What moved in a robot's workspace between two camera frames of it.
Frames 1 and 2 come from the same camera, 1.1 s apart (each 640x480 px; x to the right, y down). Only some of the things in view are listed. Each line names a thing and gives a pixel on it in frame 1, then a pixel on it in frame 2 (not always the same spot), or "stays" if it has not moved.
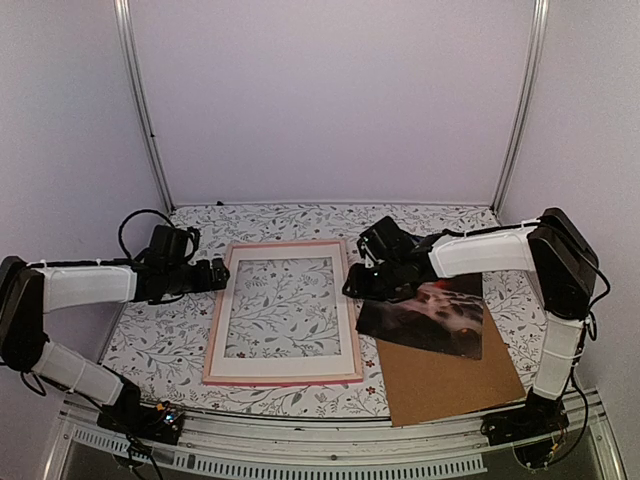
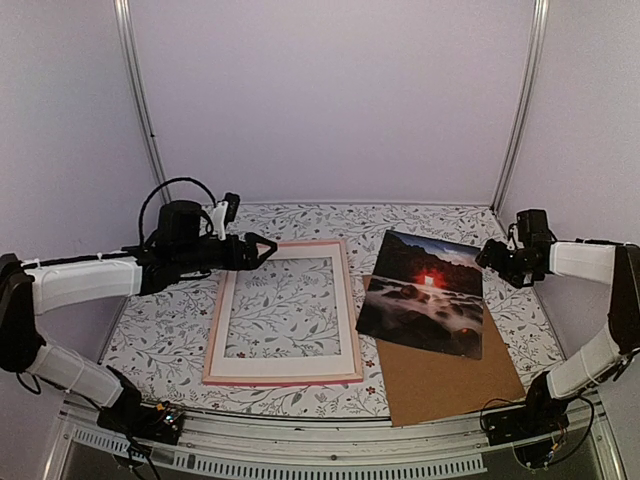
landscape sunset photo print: x=445 y=315 stays
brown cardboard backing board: x=423 y=385 stays
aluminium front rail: x=301 y=450 stays
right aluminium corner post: x=539 y=32 stays
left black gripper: x=220 y=281 -> x=236 y=262
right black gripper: x=358 y=288 -> x=491 y=257
